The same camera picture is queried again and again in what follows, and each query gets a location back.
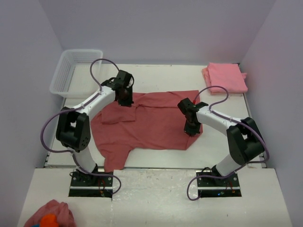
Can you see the folded peach t shirt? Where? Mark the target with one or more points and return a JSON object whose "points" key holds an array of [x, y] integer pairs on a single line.
{"points": [[216, 80]]}

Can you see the orange blue toy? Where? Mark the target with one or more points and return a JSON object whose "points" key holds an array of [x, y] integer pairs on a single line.
{"points": [[49, 220]]}

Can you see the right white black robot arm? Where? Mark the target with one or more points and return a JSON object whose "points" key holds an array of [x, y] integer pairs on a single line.
{"points": [[244, 139]]}

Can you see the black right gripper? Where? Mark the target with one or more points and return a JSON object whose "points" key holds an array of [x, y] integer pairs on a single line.
{"points": [[191, 129]]}

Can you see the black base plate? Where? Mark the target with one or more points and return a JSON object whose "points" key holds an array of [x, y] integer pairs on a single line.
{"points": [[83, 185], [219, 188]]}

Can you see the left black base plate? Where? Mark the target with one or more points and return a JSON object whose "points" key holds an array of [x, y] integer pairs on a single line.
{"points": [[83, 185]]}

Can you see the folded pink t shirt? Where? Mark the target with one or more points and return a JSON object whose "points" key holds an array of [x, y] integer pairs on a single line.
{"points": [[228, 68]]}

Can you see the white plastic basket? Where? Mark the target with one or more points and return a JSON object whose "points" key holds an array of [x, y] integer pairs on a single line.
{"points": [[72, 78]]}

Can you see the crumpled red cloth pile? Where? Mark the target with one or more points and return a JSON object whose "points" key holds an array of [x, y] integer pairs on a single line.
{"points": [[61, 210]]}

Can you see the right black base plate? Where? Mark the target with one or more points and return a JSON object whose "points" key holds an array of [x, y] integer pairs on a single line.
{"points": [[219, 188]]}

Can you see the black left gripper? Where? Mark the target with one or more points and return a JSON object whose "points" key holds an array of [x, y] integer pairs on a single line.
{"points": [[125, 100]]}

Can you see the red polo t shirt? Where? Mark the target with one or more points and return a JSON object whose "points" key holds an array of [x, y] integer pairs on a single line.
{"points": [[154, 121]]}

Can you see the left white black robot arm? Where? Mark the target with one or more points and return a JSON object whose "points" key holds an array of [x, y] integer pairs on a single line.
{"points": [[74, 130]]}

